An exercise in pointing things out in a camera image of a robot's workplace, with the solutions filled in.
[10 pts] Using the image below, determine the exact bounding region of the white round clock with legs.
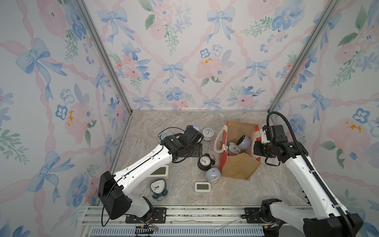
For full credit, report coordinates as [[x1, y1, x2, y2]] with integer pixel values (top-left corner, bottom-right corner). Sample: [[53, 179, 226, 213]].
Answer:
[[228, 142, 241, 156]]

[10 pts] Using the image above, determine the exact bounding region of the aluminium front rail frame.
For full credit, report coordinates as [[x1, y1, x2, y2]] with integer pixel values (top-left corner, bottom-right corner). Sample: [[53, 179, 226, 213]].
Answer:
[[77, 204, 312, 237]]

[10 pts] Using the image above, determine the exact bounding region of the white digital clock front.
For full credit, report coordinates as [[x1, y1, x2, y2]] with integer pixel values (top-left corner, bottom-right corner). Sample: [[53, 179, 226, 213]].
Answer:
[[194, 182, 211, 193]]

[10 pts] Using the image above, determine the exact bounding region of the black twin-bell alarm clock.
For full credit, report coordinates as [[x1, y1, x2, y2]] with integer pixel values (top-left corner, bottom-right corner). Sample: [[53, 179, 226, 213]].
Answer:
[[197, 153, 216, 171]]

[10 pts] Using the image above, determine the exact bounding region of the grey blue oval clock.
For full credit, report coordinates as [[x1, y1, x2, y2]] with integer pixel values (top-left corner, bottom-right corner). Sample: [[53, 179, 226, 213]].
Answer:
[[236, 135, 252, 150]]

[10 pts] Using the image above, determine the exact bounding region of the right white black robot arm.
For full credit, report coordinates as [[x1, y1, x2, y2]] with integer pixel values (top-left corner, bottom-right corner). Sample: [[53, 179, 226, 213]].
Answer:
[[254, 125, 364, 237]]

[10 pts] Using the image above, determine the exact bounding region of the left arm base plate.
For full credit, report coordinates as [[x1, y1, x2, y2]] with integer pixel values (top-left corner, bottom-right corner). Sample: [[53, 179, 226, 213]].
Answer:
[[125, 207, 167, 224]]

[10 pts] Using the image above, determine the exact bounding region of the dark green triangular clock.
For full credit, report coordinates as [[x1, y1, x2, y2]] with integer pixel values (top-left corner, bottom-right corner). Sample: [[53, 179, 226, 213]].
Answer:
[[150, 179, 168, 201]]

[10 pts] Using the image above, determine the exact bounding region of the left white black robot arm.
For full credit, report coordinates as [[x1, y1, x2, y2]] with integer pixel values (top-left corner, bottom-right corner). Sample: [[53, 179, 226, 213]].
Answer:
[[98, 125, 204, 222]]

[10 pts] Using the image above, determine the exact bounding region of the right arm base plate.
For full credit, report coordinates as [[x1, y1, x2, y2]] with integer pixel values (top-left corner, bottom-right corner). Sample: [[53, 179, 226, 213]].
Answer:
[[241, 207, 285, 225]]

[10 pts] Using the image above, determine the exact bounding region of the black corrugated cable conduit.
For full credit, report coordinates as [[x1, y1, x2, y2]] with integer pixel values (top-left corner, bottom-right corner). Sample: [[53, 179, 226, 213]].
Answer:
[[266, 111, 356, 237]]

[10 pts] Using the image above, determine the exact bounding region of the white round alarm clock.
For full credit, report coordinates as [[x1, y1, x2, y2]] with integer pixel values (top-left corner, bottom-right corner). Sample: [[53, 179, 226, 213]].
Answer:
[[202, 127, 215, 141]]

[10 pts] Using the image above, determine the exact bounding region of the blue dome alarm clock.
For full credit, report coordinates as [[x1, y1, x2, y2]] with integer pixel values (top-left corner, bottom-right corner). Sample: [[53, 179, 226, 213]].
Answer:
[[205, 167, 222, 185]]

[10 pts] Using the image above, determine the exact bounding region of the blue twin-bell clock beige base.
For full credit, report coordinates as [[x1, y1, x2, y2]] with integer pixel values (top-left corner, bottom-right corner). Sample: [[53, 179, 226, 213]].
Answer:
[[159, 131, 173, 140]]

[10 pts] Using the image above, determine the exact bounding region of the white large digital clock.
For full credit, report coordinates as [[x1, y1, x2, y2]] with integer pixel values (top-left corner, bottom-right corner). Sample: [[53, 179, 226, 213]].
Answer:
[[148, 165, 169, 179]]

